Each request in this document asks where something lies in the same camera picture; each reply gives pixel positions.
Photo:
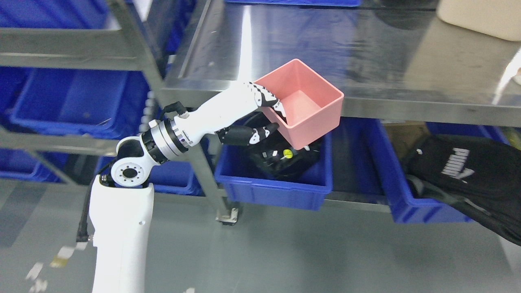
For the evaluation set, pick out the blue bin with black helmet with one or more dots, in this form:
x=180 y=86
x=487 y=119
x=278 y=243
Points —
x=243 y=184

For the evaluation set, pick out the steel shelf rack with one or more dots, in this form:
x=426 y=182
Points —
x=137 y=44

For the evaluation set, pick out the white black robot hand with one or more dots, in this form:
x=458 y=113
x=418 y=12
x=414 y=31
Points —
x=217 y=115

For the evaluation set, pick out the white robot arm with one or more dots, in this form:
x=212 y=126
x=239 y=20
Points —
x=120 y=204

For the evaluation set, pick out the black helmet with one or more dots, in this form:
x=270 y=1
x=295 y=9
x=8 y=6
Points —
x=274 y=158

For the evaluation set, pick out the blue bin under backpack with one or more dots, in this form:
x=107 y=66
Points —
x=415 y=199

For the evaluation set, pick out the pink plastic storage box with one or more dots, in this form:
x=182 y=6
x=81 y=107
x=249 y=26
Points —
x=312 y=104

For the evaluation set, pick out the beige plastic container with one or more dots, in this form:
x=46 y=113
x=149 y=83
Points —
x=497 y=18

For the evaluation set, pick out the blue bin at table back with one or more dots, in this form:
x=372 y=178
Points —
x=334 y=3

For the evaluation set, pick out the stainless steel table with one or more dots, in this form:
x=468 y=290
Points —
x=392 y=60

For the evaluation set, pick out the blue lower shelf bin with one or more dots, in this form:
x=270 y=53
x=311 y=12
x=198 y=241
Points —
x=170 y=177

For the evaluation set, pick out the black Puma backpack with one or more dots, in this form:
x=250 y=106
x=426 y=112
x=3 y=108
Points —
x=477 y=176

